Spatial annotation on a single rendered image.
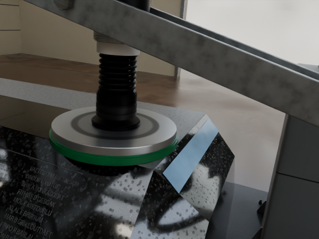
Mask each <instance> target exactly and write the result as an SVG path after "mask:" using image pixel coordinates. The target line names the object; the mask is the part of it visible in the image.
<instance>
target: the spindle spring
mask: <svg viewBox="0 0 319 239"><path fill-rule="evenodd" d="M99 56H100V57H101V59H99V62H100V63H101V64H99V68H101V69H100V70H99V73H100V75H99V79H100V80H99V84H100V85H99V86H98V87H99V89H100V90H101V91H104V92H130V93H135V92H136V91H135V88H136V85H135V83H136V79H135V78H136V76H137V75H136V72H137V70H136V67H137V64H136V62H137V58H136V57H137V55H134V56H123V55H107V54H101V53H100V54H99ZM107 59H118V60H122V59H129V60H126V61H113V60H107ZM108 64H110V65H128V64H129V66H108ZM107 70H110V71H127V70H130V71H127V72H109V71H107ZM129 75H130V76H129ZM107 76H128V77H107ZM107 81H109V82H126V81H128V82H126V83H108V82H107ZM107 86H108V87H126V88H108V87H107Z"/></svg>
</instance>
